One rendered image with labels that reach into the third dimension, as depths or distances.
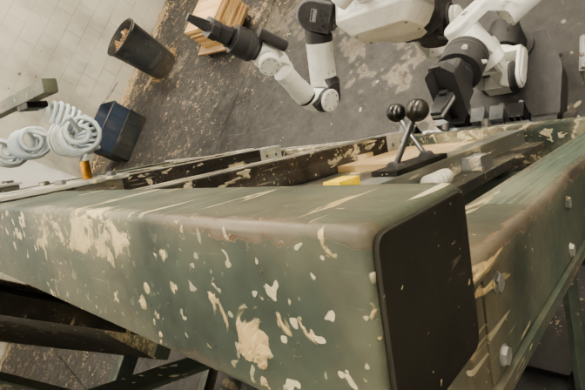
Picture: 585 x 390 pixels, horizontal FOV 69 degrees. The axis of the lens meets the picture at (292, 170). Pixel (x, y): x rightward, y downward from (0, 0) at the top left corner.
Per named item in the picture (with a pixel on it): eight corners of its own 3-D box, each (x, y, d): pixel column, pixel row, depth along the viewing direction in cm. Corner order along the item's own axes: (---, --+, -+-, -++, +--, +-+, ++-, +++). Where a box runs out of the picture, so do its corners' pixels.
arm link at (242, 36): (210, 9, 126) (245, 27, 132) (197, 39, 128) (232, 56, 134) (218, 13, 115) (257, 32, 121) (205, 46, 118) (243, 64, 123)
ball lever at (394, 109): (441, 154, 82) (402, 98, 85) (433, 157, 79) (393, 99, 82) (426, 164, 84) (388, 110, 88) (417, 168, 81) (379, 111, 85)
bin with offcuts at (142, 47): (183, 46, 535) (137, 13, 492) (167, 82, 523) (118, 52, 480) (163, 51, 571) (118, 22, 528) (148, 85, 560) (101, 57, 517)
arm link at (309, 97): (272, 84, 141) (305, 117, 154) (292, 87, 133) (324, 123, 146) (290, 58, 142) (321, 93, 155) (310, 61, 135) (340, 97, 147)
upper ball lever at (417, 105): (407, 175, 74) (437, 102, 68) (396, 179, 71) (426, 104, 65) (389, 165, 76) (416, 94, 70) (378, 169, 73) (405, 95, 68)
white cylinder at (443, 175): (437, 192, 71) (455, 183, 77) (434, 175, 71) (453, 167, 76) (420, 192, 73) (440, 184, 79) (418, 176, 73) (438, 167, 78)
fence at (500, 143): (525, 143, 122) (523, 129, 121) (314, 241, 53) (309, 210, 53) (506, 144, 125) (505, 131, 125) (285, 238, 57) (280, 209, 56)
